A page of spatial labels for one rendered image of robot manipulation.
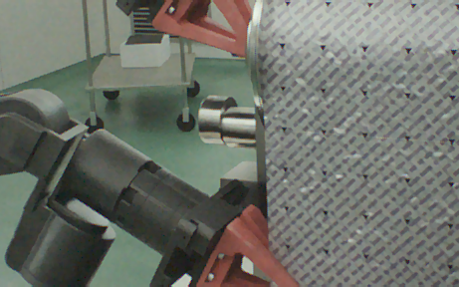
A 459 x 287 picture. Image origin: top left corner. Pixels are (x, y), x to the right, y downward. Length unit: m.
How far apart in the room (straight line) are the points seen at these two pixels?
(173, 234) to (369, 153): 0.15
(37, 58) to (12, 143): 5.97
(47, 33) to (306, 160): 6.13
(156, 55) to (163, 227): 5.00
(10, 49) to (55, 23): 0.51
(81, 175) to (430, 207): 0.26
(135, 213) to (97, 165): 0.05
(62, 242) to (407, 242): 0.26
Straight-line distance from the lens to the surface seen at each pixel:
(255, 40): 0.71
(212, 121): 0.84
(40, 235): 0.81
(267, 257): 0.75
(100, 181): 0.78
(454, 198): 0.71
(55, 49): 6.90
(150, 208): 0.77
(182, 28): 0.82
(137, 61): 5.79
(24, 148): 0.77
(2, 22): 6.44
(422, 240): 0.72
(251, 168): 0.86
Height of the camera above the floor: 1.39
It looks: 16 degrees down
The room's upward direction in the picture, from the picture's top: 3 degrees counter-clockwise
